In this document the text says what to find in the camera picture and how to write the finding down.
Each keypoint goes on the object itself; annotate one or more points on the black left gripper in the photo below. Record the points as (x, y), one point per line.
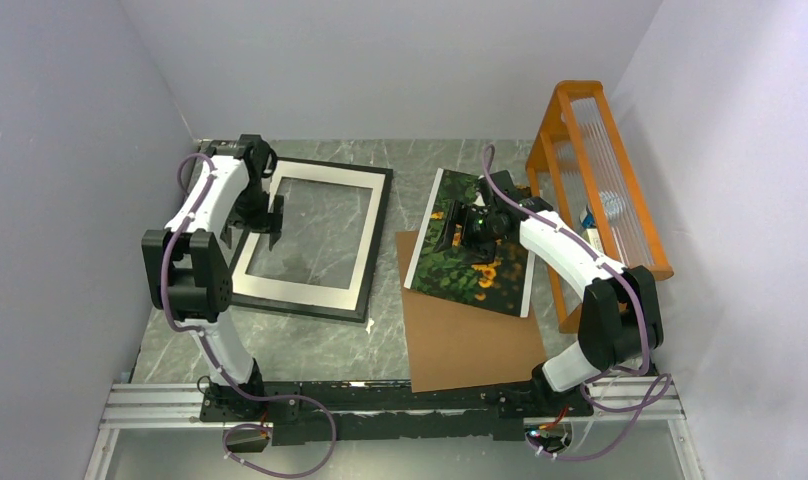
(272, 220)

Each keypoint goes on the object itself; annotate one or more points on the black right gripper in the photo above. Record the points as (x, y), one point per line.
(461, 214)

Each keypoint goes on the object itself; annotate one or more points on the sunflower photo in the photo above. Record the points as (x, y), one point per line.
(457, 272)

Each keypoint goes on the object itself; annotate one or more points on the white mat backing board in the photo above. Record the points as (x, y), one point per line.
(371, 232)

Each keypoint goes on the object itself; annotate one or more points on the clear acrylic sheet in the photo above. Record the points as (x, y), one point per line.
(321, 235)

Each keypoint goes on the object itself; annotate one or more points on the black picture frame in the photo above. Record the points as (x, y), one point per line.
(374, 265)

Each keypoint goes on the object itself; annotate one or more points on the brown backing board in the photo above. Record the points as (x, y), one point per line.
(452, 345)

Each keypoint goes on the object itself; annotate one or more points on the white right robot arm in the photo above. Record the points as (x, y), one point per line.
(620, 316)

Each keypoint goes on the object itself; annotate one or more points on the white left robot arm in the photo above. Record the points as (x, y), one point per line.
(187, 273)

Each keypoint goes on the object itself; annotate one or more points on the orange wooden shelf rack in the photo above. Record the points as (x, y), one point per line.
(579, 162)

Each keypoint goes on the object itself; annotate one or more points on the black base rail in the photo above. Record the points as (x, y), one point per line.
(309, 411)

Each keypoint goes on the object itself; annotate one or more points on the aluminium table rail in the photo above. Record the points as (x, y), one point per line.
(153, 431)

